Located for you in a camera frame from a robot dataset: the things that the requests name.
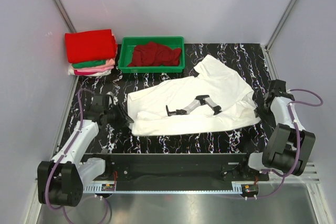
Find green folded t-shirt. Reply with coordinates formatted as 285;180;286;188
72;60;106;69

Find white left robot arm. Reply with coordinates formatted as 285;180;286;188
37;103;133;209

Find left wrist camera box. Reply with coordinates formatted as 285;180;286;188
89;94;113;113

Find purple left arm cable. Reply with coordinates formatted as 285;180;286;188
46;89;113;223

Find white printed t-shirt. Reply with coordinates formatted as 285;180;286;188
127;55;260;136

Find red folded t-shirt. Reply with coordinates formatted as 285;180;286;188
64;29;118;63

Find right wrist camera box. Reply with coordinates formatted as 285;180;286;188
268;79;287;98

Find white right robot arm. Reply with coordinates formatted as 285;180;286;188
238;91;323;180

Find dark red crumpled t-shirt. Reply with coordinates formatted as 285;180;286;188
128;41;182;67

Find aluminium frame rail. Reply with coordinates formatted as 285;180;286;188
35;162;321;183

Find white slotted cable duct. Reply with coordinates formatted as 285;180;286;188
83;183;242;194

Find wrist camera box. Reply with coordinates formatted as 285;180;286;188
89;94;113;113
268;79;287;98

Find green plastic bin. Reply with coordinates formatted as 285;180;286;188
118;36;185;73

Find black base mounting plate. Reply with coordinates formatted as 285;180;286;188
84;154;269;189

